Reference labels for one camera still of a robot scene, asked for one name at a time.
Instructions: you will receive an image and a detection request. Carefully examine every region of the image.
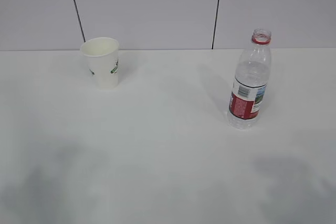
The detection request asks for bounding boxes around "clear water bottle red label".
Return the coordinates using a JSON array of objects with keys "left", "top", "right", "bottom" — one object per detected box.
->
[{"left": 227, "top": 28, "right": 271, "bottom": 130}]

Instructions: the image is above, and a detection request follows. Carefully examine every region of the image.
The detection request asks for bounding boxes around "white paper cup green logo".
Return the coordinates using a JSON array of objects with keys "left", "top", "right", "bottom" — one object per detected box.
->
[{"left": 80, "top": 37, "right": 119, "bottom": 90}]

